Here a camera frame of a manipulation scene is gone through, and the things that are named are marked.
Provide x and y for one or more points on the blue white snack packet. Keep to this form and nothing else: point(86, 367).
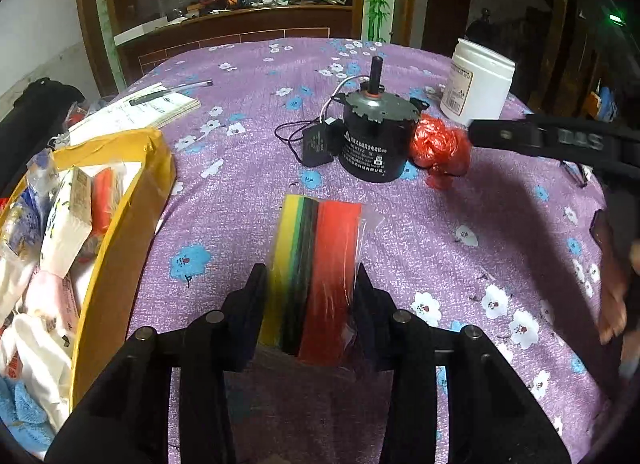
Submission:
point(22, 232)

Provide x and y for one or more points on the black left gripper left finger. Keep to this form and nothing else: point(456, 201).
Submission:
point(221, 341)

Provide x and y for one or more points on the white plastic jar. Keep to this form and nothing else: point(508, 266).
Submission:
point(478, 83)

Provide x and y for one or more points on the red plastic bag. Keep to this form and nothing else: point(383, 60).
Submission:
point(443, 151)

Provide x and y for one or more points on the silver pen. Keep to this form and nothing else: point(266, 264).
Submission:
point(191, 86)

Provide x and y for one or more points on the black leather sofa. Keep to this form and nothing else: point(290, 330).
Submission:
point(37, 115)

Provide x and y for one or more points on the white box on counter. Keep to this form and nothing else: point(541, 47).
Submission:
point(139, 31)

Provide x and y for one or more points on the black capacitor block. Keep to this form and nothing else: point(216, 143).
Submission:
point(316, 146)

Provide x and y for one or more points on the blue red sponge pack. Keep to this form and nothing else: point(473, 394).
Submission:
point(105, 197)

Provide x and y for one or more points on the black electric motor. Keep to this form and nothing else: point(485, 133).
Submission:
point(378, 128)

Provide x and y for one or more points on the yellow cardboard box tray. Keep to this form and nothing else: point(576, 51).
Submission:
point(110, 253)

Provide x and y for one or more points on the lemon print tissue pack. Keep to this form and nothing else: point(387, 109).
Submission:
point(69, 223)

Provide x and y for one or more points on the white notebook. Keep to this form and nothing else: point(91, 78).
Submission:
point(119, 116)

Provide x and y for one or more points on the black eyeglasses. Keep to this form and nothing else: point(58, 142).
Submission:
point(579, 173)

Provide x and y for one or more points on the person's right hand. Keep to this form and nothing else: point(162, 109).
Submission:
point(615, 289)

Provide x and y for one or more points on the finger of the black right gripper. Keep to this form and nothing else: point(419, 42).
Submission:
point(519, 136)

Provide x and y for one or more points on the black pen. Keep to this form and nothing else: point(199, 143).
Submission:
point(149, 97)

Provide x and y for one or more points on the purple floral tablecloth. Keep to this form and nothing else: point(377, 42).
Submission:
point(507, 247)

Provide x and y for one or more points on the blue towel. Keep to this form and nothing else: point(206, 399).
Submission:
point(24, 417)

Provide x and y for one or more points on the yellow black red sponge pack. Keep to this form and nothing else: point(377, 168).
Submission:
point(312, 276)

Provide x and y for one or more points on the wooden brick-pattern counter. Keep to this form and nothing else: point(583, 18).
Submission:
point(139, 56)

